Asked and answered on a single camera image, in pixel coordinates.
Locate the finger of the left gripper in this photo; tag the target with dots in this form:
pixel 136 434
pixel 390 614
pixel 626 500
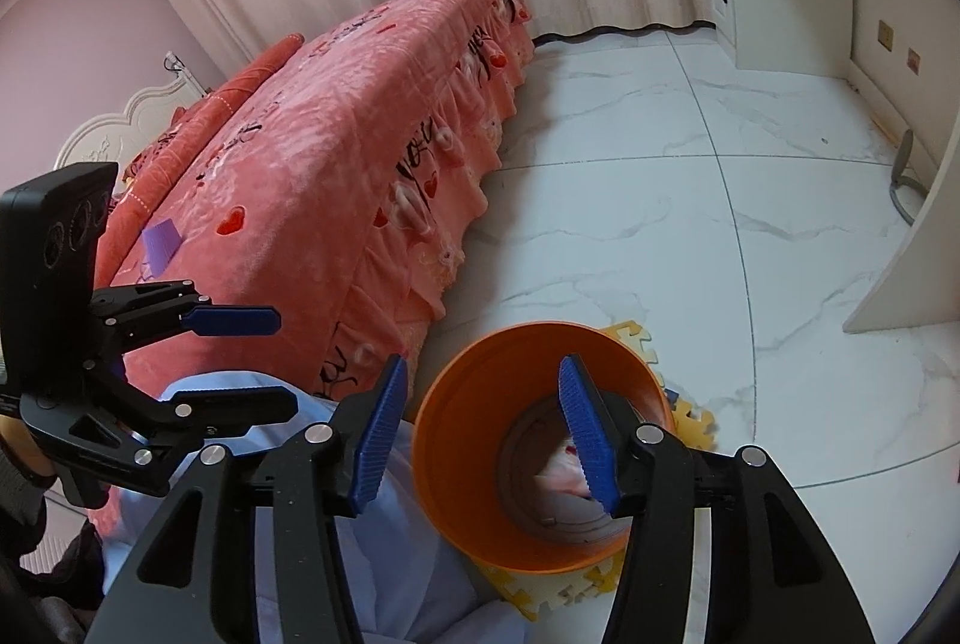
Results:
pixel 207 320
pixel 227 413

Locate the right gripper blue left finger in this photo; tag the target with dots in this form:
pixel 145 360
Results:
pixel 381 411

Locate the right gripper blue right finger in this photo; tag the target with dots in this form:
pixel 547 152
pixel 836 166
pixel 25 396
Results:
pixel 593 430

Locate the purple plastic dustpan piece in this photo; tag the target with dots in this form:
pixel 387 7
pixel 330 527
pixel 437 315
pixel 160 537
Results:
pixel 161 242

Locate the left forearm grey cuff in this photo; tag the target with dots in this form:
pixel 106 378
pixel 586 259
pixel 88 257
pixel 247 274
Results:
pixel 23 502

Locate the orange trash bucket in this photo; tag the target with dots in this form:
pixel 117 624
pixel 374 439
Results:
pixel 488 426

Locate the left hand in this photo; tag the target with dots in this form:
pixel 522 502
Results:
pixel 19 442

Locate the folded red quilt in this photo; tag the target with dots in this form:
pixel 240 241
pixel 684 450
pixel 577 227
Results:
pixel 192 133

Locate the pink heart bedspread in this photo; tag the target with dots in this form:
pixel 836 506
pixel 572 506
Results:
pixel 339 194

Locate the white carved headboard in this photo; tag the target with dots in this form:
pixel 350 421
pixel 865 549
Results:
pixel 117 137

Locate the white desk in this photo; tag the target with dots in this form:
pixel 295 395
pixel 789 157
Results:
pixel 902 56

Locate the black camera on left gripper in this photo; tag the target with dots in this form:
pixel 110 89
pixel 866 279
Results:
pixel 50 231

